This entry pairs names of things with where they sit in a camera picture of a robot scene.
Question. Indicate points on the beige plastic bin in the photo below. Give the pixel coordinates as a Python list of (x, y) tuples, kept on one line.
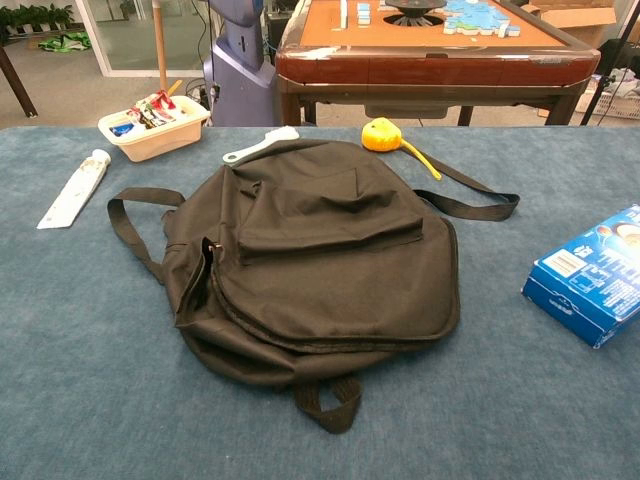
[(160, 142)]

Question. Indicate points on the red snack packets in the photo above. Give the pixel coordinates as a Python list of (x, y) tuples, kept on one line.
[(155, 112)]

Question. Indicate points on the green cloth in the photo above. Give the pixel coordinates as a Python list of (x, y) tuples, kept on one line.
[(65, 42)]

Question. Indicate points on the blue carton box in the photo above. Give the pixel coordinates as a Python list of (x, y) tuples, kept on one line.
[(590, 290)]

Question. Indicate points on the potted green plants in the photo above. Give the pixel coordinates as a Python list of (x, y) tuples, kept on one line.
[(40, 17)]

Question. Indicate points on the yellow stick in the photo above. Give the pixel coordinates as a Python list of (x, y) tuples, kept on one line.
[(175, 87)]

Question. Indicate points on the black tripod stand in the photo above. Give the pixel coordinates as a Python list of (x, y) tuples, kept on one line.
[(602, 87)]

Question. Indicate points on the black mahjong table dial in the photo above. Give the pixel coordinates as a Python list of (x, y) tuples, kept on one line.
[(415, 7)]

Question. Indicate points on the dark table leg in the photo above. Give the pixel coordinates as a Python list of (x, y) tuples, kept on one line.
[(20, 90)]

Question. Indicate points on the white mesh basket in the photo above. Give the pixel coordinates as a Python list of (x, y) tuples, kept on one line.
[(620, 107)]

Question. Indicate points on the black fabric backpack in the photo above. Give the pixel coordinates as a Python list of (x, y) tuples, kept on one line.
[(325, 280)]

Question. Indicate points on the small blue packet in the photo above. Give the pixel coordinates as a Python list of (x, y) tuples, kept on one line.
[(122, 130)]

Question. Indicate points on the purple robot base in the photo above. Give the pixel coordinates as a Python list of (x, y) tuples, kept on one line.
[(240, 85)]

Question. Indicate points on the wooden pole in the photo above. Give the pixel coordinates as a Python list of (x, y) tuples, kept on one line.
[(160, 45)]

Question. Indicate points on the orange tape measure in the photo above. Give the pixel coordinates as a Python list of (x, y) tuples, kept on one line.
[(380, 136)]

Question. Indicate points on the cardboard box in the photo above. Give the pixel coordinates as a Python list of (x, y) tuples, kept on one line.
[(575, 17)]

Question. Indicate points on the white toothpaste tube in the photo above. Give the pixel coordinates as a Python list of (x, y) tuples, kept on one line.
[(75, 190)]

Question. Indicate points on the blue table cloth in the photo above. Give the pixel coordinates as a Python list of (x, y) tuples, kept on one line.
[(100, 375)]

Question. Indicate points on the white plastic brush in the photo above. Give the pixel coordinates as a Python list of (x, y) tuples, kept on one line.
[(260, 145)]

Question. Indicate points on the blue mahjong tile pile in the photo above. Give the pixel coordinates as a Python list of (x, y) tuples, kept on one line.
[(475, 17)]

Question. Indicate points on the brown mahjong table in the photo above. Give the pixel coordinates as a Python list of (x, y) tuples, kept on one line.
[(425, 65)]

